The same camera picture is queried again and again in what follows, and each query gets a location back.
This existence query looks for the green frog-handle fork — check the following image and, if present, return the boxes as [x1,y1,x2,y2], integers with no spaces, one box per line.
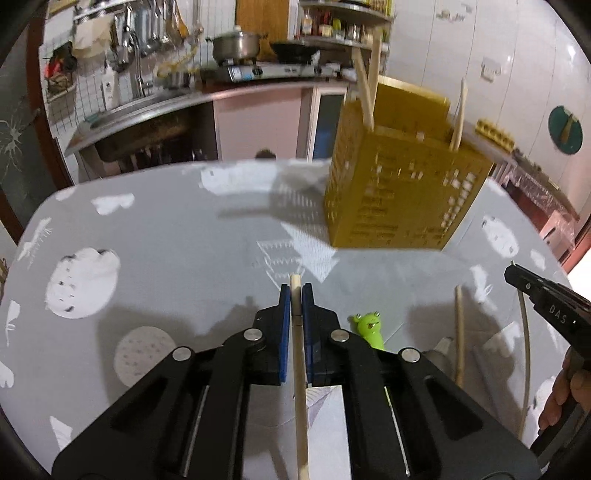
[349,311,385,351]

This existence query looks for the wooden chopstick group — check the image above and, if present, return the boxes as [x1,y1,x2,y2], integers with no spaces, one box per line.
[450,78,468,152]
[455,285,466,388]

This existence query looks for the wooden chopstick pair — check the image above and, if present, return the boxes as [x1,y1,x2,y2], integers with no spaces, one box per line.
[368,28,383,129]
[290,274,310,480]

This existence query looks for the metal spoon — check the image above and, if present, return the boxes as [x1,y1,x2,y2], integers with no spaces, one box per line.
[517,290,531,440]

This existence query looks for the wooden chopstick diagonal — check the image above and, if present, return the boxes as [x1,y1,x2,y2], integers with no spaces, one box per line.
[352,47,375,130]

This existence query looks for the steel kitchen sink counter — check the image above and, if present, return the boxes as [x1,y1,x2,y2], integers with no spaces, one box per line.
[63,89,215,156]

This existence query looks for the person's right hand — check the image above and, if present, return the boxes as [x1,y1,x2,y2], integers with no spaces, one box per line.
[538,348,591,431]

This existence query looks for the grey patterned tablecloth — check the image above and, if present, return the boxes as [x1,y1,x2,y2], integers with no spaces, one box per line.
[1,160,590,479]

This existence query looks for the yellow egg tray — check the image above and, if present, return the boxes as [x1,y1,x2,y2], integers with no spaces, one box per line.
[475,118,515,154]

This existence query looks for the yellow perforated utensil holder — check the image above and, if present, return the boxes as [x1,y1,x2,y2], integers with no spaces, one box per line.
[324,76,493,250]

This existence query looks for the dark wooden glass door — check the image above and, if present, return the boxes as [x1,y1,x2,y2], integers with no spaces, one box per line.
[1,18,73,242]

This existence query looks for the white soap bottle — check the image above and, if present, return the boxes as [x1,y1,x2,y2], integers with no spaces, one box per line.
[101,64,120,111]

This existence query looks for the steel corner shelf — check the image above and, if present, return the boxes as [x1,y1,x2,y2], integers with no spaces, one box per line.
[294,1,396,52]

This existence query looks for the steel gas stove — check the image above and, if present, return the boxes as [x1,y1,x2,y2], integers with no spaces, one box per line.
[215,62,339,84]

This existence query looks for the steel cooking pot with lid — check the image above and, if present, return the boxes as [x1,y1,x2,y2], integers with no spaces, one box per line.
[205,25,267,65]

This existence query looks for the black wok pan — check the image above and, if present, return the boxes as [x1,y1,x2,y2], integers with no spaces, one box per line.
[270,40,320,65]

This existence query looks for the rectangular wooden cutting board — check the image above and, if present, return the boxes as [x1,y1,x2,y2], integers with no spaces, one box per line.
[235,0,290,41]

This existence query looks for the green round wall decoration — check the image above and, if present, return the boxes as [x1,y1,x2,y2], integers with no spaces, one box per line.
[548,106,583,155]

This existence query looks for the white wall socket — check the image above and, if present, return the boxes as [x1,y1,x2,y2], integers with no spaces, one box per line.
[481,57,502,83]

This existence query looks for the wall utensil rack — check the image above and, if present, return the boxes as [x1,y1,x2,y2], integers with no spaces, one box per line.
[72,1,204,73]

